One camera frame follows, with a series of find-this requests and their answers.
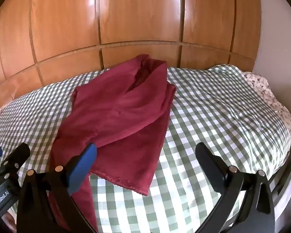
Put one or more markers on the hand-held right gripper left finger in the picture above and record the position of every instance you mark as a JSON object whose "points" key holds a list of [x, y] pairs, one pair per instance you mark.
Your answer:
{"points": [[83, 170]]}

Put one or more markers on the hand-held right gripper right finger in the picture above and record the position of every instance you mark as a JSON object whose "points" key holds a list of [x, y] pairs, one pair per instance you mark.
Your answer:
{"points": [[209, 167]]}

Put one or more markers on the maroon pants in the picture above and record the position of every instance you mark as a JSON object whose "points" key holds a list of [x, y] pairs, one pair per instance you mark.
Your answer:
{"points": [[121, 116]]}

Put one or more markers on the green white checked bed sheet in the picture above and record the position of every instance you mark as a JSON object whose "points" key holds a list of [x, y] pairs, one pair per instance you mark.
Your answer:
{"points": [[220, 116]]}

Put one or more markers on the white mattress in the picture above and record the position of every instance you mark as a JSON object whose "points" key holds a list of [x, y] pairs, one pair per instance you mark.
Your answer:
{"points": [[287, 200]]}

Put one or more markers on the floral bed sheet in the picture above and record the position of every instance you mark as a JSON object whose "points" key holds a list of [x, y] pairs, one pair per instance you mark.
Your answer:
{"points": [[264, 87]]}

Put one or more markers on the wooden wardrobe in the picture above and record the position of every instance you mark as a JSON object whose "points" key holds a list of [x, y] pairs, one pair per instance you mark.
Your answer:
{"points": [[135, 14]]}

